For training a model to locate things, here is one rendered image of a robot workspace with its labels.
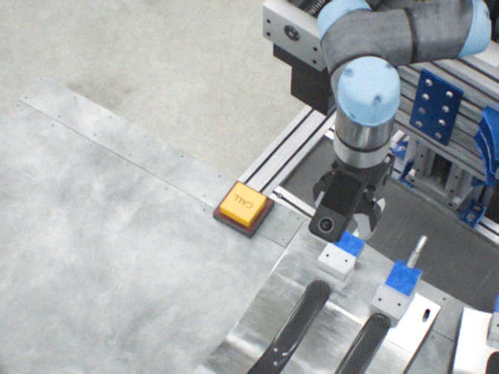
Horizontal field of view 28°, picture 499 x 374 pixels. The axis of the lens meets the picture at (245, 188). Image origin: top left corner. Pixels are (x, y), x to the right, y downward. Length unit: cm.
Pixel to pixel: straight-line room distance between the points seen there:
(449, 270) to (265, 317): 90
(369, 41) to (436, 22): 9
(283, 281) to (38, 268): 43
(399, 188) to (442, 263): 22
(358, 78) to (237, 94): 168
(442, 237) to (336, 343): 92
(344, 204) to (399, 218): 110
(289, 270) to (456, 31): 51
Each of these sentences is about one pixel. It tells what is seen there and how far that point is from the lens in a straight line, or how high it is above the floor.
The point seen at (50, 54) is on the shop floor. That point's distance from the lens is 304.
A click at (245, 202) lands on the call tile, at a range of 172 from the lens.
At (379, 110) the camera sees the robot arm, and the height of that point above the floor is 134.
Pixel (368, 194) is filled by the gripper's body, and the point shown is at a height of 114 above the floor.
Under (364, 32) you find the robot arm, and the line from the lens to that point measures 129.
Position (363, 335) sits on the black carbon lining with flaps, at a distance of 158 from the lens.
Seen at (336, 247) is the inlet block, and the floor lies 92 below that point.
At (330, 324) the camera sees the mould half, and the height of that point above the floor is 89.
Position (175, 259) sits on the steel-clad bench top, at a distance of 172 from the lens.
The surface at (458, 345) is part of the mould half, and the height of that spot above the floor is 85.
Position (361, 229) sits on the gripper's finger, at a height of 104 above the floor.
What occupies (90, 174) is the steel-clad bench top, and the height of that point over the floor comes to 80.
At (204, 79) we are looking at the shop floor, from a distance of 292.
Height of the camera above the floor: 234
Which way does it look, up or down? 59 degrees down
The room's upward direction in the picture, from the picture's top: 2 degrees counter-clockwise
